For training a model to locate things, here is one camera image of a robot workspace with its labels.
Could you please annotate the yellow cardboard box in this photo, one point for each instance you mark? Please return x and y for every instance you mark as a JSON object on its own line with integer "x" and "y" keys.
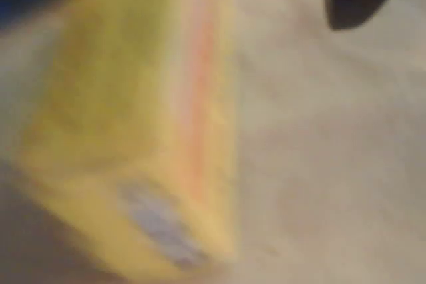
{"x": 126, "y": 114}

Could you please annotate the white wrinkled table cloth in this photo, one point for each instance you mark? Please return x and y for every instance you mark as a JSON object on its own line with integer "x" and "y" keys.
{"x": 326, "y": 147}

